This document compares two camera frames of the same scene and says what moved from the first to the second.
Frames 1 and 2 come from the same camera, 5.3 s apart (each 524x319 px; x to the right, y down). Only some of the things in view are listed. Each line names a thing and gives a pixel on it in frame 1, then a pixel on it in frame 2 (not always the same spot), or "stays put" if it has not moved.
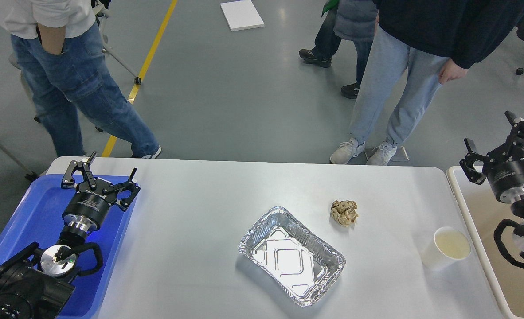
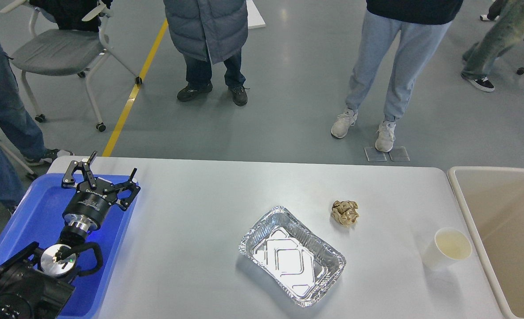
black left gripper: (89, 206) stays put
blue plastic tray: (38, 219) stays put
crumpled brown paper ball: (344, 212) stays put
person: (56, 44) → (1, 104)
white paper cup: (449, 246) stays put
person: (352, 20) → (206, 32)
